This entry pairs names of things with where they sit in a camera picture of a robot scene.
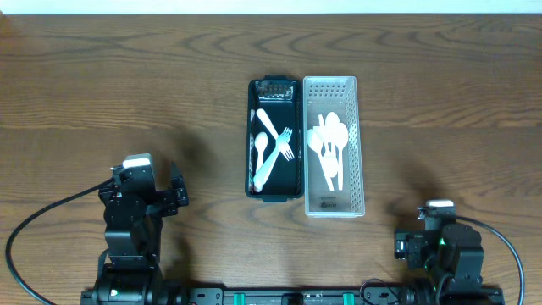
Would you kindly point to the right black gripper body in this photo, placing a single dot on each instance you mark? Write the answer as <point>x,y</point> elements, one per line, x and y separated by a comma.
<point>418,254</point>

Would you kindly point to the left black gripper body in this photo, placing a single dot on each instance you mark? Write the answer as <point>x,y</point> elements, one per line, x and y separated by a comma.
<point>170,199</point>

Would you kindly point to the short white spoon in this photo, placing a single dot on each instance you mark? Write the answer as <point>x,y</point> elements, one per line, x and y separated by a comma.
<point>261,143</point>

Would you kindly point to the white plastic fork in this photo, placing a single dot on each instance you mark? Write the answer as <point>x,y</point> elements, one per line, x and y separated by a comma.
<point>267,120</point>

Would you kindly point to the white plastic spoon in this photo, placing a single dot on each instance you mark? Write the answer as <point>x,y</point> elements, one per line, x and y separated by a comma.
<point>341,139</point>
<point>319,161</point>
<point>331,122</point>

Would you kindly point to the fork with mint handle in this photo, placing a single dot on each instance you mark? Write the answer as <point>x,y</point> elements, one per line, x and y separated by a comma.
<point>281,144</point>

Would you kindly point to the dark green plastic basket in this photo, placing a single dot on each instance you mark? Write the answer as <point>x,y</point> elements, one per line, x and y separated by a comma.
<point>281,98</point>

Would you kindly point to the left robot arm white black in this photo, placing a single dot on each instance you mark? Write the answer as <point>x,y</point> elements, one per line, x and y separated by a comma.
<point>128,270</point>

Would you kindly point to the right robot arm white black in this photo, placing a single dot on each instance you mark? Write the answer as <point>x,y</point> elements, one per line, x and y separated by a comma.
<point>452,257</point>

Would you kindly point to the clear plastic basket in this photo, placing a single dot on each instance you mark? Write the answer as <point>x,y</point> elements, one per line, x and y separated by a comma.
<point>321,95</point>

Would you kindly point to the black mounting rail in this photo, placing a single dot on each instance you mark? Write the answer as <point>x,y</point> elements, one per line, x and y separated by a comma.
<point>371,292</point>

